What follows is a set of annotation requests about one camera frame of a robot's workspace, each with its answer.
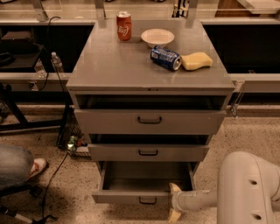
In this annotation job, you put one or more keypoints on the red cola can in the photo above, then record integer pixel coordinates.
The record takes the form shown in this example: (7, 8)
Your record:
(124, 25)

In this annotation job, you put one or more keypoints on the green bottle on floor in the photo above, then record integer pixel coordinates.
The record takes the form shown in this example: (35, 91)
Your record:
(72, 143)

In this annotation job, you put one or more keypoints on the white bowl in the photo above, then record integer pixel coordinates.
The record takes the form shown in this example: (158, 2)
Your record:
(157, 37)

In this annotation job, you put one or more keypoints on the blue soda can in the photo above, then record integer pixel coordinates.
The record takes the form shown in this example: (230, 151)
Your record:
(165, 58)

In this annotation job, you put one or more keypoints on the clear plastic water bottle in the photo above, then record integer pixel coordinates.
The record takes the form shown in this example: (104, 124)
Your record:
(57, 63)

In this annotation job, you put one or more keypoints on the blue jeans leg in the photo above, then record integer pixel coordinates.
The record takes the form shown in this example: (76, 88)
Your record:
(15, 165)

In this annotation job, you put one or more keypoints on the grey bottom drawer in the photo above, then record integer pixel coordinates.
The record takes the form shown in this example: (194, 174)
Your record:
(145, 183)

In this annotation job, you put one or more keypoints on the grey drawer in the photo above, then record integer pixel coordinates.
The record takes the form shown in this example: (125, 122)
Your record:
(142, 121)
(148, 152)
(145, 183)

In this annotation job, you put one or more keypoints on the grey top drawer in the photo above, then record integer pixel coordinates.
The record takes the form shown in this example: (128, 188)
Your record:
(142, 121)

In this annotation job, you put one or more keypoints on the grey middle drawer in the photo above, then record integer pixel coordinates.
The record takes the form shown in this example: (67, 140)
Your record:
(148, 152)

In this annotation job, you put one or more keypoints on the white orange sneaker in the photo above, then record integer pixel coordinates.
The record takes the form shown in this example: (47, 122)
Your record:
(39, 165)

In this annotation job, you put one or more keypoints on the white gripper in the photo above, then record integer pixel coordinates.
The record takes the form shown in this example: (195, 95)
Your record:
(178, 201)

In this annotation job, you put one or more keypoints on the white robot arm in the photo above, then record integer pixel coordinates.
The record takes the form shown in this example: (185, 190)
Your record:
(248, 192)

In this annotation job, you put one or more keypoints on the yellow sponge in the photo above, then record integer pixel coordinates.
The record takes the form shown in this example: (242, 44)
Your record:
(196, 61)

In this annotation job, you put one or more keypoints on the grey metal drawer cabinet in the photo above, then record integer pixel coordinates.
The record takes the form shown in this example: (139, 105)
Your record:
(111, 74)

